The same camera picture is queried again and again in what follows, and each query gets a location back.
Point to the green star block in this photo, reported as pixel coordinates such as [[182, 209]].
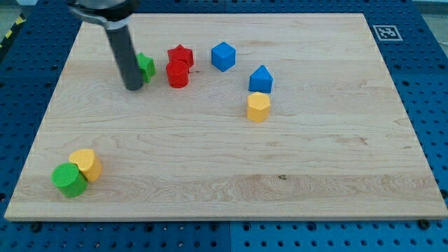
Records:
[[147, 67]]

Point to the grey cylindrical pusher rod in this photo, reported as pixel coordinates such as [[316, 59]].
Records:
[[126, 59]]

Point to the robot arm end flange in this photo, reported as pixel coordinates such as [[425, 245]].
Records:
[[110, 14]]

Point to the red star block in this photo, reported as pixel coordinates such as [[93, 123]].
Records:
[[181, 53]]

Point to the wooden board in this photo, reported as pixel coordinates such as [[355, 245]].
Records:
[[337, 145]]

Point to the yellow hexagon block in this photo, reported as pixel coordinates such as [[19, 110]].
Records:
[[258, 107]]

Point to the blue pentagon block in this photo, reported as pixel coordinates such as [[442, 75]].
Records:
[[261, 80]]

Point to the blue cube block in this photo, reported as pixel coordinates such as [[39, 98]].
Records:
[[223, 56]]

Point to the red cylinder block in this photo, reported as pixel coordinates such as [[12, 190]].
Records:
[[177, 74]]

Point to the yellow heart block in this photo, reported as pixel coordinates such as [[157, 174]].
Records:
[[88, 163]]

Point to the green cylinder block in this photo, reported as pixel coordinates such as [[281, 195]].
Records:
[[69, 180]]

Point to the white fiducial marker tag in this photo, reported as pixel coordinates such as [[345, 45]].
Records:
[[387, 32]]

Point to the black bolt left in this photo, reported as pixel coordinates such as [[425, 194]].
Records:
[[35, 227]]

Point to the black bolt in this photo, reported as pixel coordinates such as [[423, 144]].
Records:
[[35, 227], [424, 224]]

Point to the black bolt right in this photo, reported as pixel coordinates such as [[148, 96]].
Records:
[[424, 224]]

